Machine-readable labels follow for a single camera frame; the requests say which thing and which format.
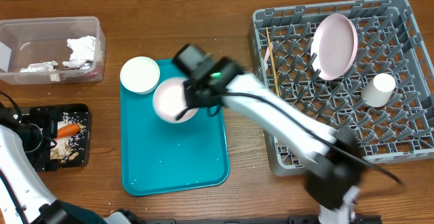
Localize white bowl with crumbs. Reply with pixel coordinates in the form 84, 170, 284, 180
119, 56, 160, 94

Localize black waste tray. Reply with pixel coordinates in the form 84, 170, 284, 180
21, 104, 92, 172

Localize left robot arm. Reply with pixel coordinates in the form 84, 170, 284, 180
1, 107, 143, 224

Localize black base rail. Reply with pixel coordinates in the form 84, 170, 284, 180
142, 214, 384, 224

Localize wooden chopstick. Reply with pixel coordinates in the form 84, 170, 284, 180
266, 27, 280, 97

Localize spilled rice grains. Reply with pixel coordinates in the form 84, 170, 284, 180
50, 112, 88, 160

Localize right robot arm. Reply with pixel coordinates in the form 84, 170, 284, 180
172, 44, 366, 223

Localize teal serving tray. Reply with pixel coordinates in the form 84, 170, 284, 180
119, 60, 230, 196

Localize clear plastic bin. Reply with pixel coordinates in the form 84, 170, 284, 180
1, 16, 106, 85

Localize white napkin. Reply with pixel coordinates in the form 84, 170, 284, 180
20, 35, 101, 82

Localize pink bowl with nuts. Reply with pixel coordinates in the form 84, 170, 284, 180
153, 77, 198, 124

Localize orange carrot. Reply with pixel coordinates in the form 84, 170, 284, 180
56, 124, 83, 139

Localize white plastic fork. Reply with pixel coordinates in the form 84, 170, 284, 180
263, 43, 273, 71

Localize grey dishwasher rack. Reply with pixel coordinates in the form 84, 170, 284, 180
248, 0, 433, 164

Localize white paper cup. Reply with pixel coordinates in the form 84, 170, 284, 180
361, 73, 396, 107

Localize pile of nuts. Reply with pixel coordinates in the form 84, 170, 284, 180
50, 124, 85, 164

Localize large pink plate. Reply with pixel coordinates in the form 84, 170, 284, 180
311, 14, 358, 80

